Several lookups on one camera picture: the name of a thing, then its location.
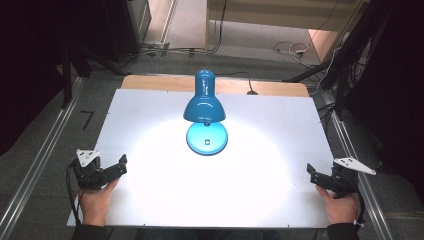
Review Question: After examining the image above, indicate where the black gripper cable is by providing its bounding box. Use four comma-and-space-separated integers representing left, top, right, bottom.
65, 161, 83, 227
343, 171, 367, 232

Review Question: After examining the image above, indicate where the person's left hand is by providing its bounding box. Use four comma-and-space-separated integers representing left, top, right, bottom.
78, 177, 121, 228

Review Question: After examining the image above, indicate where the blue desk lamp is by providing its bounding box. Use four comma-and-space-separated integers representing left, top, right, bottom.
182, 69, 230, 157

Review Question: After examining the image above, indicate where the black lamp power cable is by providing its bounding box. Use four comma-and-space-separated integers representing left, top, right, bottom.
213, 70, 259, 96

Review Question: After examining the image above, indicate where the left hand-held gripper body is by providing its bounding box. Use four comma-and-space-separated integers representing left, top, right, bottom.
70, 148, 111, 191

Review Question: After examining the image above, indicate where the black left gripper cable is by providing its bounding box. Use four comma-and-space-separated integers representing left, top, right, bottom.
65, 161, 83, 227

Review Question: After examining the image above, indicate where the person's right hand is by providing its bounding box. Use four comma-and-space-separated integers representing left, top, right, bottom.
315, 185, 360, 226

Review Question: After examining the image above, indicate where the black metal stand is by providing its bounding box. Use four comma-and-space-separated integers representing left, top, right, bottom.
283, 0, 396, 118

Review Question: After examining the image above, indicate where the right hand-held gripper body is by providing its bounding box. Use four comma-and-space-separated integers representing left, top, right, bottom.
325, 156, 377, 200

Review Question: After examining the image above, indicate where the white floor cable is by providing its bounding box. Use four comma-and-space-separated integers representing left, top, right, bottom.
272, 40, 312, 60

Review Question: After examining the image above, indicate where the aluminium floor rail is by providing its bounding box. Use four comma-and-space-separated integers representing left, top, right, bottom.
0, 77, 85, 240
328, 109, 396, 240

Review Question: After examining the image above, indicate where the grey power strip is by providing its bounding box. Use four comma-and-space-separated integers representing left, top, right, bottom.
142, 41, 172, 56

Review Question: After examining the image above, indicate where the black cabinet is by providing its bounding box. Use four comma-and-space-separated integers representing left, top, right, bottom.
102, 0, 153, 63

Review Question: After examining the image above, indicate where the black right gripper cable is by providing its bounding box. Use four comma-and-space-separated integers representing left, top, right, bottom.
343, 171, 367, 232

